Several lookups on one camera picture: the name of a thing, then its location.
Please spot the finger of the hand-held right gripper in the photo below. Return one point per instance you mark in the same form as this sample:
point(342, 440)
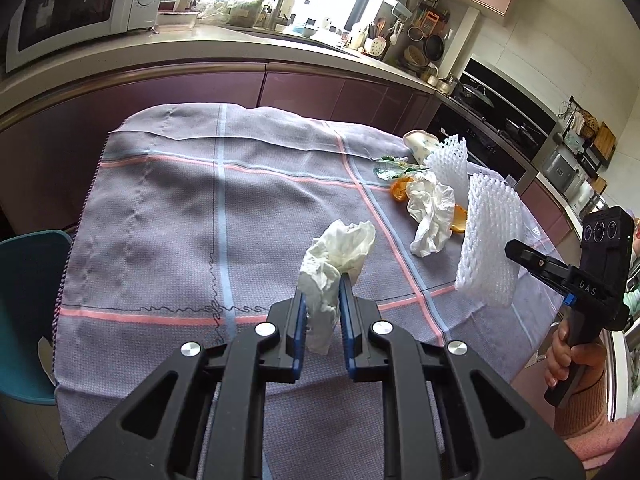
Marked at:
point(537, 261)

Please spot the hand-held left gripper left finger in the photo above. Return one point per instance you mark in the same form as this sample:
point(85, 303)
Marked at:
point(299, 332)

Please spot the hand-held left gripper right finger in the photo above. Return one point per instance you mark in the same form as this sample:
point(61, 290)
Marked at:
point(346, 332)

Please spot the white foam fruit net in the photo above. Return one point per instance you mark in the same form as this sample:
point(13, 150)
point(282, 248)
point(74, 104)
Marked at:
point(487, 240)
point(452, 165)

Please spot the white tissue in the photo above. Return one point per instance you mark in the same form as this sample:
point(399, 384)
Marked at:
point(340, 250)
point(432, 215)

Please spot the orange peel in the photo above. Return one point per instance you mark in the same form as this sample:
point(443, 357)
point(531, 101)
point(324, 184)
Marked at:
point(400, 191)
point(459, 220)

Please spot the dotted paper cup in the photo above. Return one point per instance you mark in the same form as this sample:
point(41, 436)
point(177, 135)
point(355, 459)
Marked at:
point(419, 142)

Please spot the teal trash bin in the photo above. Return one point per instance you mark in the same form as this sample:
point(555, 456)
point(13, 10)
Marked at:
point(30, 310)

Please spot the person's right forearm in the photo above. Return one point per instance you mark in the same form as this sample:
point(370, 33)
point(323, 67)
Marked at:
point(590, 412)

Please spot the person's right hand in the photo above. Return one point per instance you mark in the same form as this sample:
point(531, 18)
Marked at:
point(555, 357)

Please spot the steel storage container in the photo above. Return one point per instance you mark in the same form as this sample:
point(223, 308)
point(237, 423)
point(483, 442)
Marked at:
point(565, 172)

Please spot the black cooking pot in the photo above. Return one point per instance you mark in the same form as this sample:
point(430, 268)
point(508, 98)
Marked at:
point(520, 129)

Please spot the metal storage rack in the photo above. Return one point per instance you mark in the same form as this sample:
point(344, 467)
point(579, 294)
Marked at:
point(597, 140)

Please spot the black built-in oven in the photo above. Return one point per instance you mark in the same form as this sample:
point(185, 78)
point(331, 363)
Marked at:
point(465, 135)

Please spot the grey checked tablecloth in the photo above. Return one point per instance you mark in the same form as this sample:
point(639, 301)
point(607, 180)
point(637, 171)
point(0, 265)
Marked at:
point(175, 235)

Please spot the black stove hood panel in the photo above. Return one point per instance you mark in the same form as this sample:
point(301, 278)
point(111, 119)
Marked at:
point(520, 92)

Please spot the green printed plastic wrapper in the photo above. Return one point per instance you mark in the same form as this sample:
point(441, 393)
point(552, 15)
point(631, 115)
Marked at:
point(392, 167)

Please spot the lidded black wok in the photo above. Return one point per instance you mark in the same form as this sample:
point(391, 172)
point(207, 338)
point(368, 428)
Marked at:
point(475, 96)

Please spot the steel kettle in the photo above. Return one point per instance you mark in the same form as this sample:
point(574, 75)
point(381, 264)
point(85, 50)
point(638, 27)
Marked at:
point(445, 83)

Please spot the black frying pan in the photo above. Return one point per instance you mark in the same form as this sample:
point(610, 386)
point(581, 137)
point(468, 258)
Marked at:
point(434, 48)

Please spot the stacked bowls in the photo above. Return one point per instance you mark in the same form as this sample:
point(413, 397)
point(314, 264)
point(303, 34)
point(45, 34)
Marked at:
point(414, 56)

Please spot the metal strainer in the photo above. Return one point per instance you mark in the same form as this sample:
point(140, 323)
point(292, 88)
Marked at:
point(416, 34)

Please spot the purple base cabinets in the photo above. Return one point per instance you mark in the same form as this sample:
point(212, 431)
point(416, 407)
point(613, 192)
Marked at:
point(175, 95)

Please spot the white utensil holder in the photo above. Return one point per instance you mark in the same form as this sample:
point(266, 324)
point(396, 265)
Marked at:
point(376, 46)

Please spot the kitchen sink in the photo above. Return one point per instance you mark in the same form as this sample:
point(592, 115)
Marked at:
point(295, 39)

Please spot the beige kitchen counter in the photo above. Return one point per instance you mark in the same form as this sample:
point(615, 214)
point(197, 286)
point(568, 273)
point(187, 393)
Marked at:
point(200, 47)

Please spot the steel faucet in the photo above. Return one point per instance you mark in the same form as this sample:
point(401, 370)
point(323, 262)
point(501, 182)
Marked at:
point(276, 15)

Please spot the white soap bottle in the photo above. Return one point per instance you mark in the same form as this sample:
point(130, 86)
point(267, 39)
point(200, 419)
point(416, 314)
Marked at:
point(288, 7)

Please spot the crumpled plastic bag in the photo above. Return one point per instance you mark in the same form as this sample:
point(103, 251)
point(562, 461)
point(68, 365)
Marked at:
point(215, 11)

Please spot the glass food container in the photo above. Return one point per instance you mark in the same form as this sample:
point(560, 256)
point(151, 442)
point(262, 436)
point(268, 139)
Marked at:
point(175, 18)

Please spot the white microwave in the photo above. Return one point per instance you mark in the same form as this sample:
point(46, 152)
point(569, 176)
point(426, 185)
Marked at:
point(75, 5)

